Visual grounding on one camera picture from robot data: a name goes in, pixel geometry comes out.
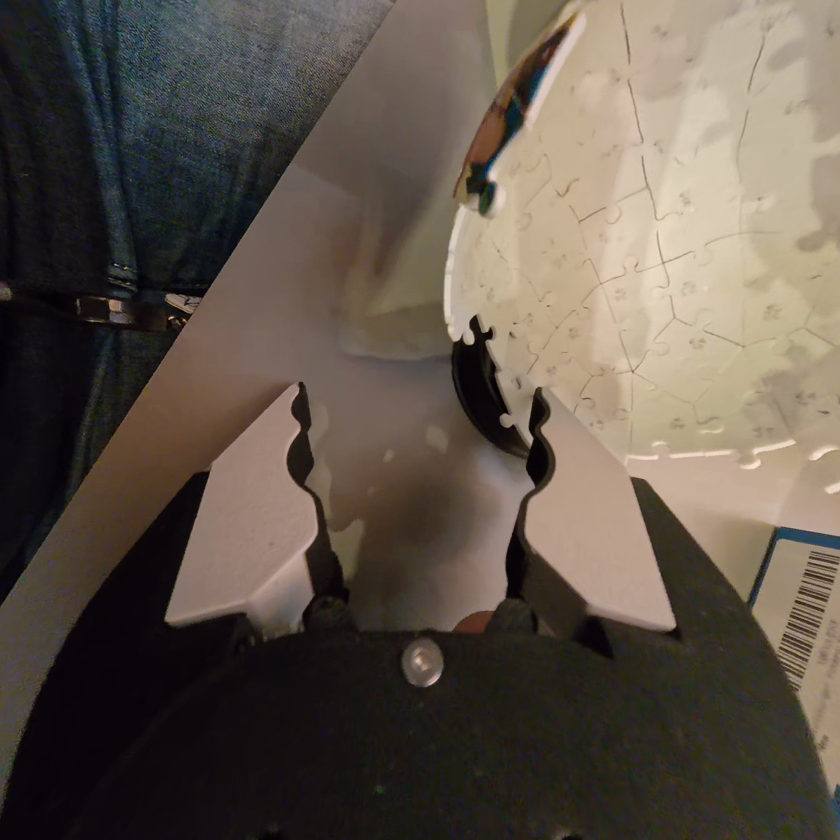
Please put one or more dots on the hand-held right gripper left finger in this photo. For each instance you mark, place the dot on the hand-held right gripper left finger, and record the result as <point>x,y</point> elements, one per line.
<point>249,525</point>

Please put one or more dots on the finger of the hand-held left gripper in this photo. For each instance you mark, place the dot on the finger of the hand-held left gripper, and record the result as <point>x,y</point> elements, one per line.
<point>394,295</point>

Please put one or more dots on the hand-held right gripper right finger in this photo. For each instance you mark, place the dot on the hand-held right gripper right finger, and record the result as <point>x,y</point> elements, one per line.
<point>590,538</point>

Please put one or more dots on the colourful puzzle ball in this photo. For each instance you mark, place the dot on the colourful puzzle ball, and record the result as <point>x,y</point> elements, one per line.
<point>689,229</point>

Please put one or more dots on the black round ball stand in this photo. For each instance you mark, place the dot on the black round ball stand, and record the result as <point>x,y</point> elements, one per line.
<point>479,394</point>

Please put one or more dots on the blue white puzzle box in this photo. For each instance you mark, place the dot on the blue white puzzle box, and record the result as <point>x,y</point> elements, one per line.
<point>807,623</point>

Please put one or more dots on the metal key clip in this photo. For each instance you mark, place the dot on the metal key clip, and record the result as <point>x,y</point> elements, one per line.
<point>131,312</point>

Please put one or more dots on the person's blue jeans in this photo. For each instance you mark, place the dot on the person's blue jeans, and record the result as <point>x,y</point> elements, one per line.
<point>131,164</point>

